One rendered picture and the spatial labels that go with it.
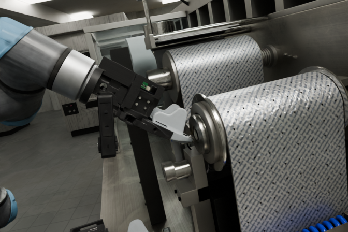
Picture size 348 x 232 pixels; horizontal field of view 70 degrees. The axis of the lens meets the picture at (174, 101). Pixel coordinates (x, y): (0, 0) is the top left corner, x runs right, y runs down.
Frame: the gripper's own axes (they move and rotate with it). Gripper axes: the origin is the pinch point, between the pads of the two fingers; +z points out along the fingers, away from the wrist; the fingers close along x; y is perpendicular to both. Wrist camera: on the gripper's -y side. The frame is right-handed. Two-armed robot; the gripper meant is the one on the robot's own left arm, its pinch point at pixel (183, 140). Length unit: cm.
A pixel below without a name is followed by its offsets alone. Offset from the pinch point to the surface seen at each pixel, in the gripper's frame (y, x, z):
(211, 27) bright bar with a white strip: 28.1, 21.8, 1.1
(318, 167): 7.2, -8.1, 23.5
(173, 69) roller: 12.4, 16.8, -4.0
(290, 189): 1.3, -8.1, 20.1
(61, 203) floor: -155, 233, 5
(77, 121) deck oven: -133, 500, -20
